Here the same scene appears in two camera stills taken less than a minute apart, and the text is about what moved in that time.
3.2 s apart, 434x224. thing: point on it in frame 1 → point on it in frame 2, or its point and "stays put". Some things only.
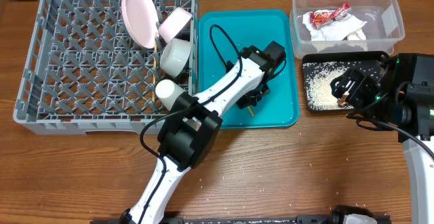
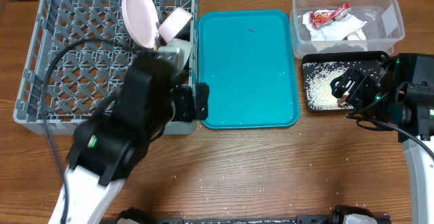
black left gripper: [245, 102] → [186, 113]
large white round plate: [140, 15] stays put
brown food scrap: [342, 101] stays put
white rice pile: [319, 77] stays put
